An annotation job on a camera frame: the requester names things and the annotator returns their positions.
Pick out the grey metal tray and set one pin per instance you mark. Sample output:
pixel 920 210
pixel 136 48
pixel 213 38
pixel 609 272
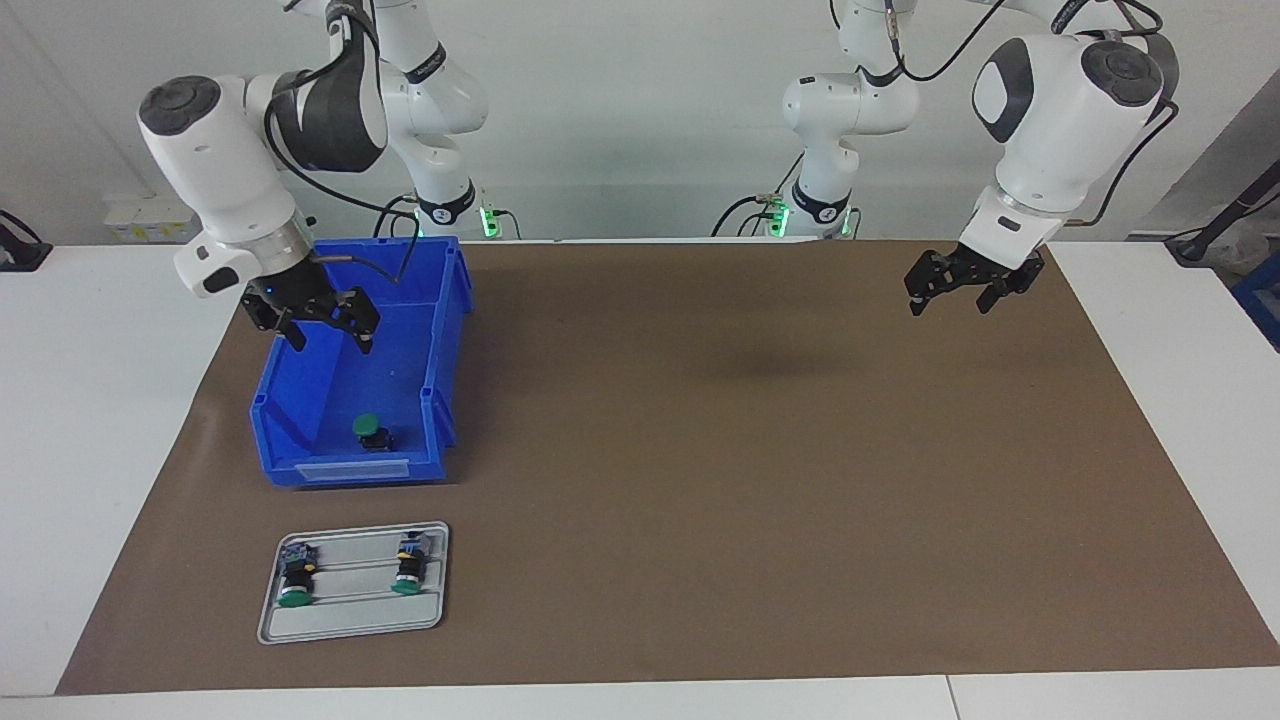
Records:
pixel 350 622

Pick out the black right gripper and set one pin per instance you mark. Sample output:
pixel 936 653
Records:
pixel 300 290

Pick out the green push button switch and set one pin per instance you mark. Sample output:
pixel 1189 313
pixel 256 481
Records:
pixel 409 565
pixel 295 575
pixel 368 428

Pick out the green-lit base connector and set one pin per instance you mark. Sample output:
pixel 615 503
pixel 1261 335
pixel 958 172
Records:
pixel 488 220
pixel 775 215

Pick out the black table clamp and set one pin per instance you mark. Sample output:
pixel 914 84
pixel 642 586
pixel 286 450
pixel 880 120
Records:
pixel 20 255

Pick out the blue plastic storage bin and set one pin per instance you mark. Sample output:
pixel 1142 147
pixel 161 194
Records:
pixel 400 330

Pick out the blue crate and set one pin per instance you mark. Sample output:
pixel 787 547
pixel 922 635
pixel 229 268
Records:
pixel 1262 295

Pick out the brown table mat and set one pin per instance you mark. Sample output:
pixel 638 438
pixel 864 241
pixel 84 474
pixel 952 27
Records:
pixel 700 550

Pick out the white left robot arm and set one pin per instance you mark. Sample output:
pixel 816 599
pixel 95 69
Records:
pixel 1060 120

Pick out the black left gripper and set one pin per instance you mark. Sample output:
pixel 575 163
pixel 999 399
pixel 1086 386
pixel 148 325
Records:
pixel 1000 270

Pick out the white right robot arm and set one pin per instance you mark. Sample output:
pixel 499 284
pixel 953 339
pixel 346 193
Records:
pixel 220 170

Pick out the white wall power strip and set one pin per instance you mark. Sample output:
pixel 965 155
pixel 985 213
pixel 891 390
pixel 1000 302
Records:
pixel 150 215

